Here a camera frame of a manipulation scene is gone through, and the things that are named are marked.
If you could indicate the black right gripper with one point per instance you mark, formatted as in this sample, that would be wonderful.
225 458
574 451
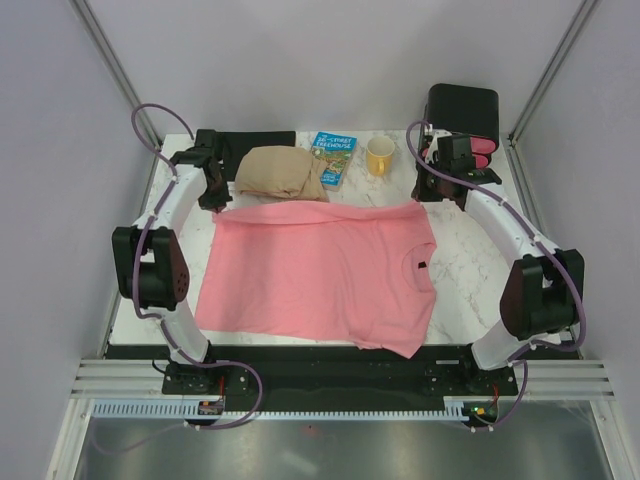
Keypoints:
420 193

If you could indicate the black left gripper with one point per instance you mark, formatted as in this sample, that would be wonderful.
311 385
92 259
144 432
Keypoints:
215 204

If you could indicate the black pink drawer unit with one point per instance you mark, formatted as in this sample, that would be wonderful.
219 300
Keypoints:
471 111

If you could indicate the yellow mug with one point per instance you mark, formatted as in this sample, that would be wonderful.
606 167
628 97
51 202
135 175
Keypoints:
379 155

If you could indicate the beige t shirt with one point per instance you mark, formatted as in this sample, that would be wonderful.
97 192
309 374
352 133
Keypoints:
282 172

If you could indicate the pink t shirt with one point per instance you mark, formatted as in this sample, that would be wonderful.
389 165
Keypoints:
322 272

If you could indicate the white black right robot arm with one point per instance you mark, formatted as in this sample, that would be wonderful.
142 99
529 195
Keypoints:
542 302

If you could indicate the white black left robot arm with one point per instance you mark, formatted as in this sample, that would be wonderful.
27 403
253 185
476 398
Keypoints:
151 269

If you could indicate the black notebook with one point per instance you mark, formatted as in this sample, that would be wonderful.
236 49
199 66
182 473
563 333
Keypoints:
231 147

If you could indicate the blue treehouse book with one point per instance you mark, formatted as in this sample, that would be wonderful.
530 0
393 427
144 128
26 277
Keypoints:
336 151

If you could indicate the left aluminium frame post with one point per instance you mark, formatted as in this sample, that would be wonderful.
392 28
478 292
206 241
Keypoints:
106 51

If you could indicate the aluminium frame post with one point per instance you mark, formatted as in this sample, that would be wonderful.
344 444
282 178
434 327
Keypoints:
566 44
106 51

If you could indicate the right aluminium frame post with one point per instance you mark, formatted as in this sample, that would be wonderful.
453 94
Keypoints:
566 44

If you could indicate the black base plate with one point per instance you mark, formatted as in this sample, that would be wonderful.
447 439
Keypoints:
250 357

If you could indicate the aluminium front rail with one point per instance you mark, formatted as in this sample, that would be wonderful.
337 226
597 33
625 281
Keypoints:
537 379

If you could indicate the white slotted cable duct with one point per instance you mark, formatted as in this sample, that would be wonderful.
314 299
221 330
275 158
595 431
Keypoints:
205 410

